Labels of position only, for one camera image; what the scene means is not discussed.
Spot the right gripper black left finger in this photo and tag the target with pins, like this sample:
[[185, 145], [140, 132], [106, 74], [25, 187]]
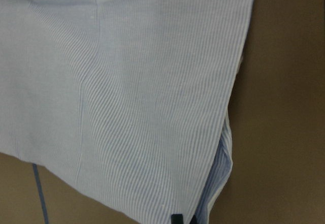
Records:
[[176, 219]]

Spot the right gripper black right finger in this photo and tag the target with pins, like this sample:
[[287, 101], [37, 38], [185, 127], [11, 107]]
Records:
[[193, 220]]

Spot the light blue striped shirt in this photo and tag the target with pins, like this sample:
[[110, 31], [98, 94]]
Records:
[[125, 100]]

